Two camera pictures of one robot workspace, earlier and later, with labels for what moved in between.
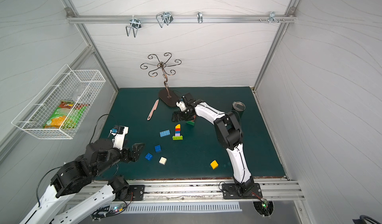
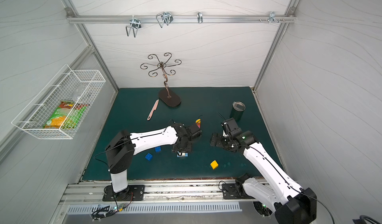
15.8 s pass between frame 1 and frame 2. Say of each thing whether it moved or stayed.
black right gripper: moved
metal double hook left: stayed
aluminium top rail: stayed
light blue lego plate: moved
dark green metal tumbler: stayed
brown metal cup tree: stayed
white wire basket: stayed
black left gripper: moved
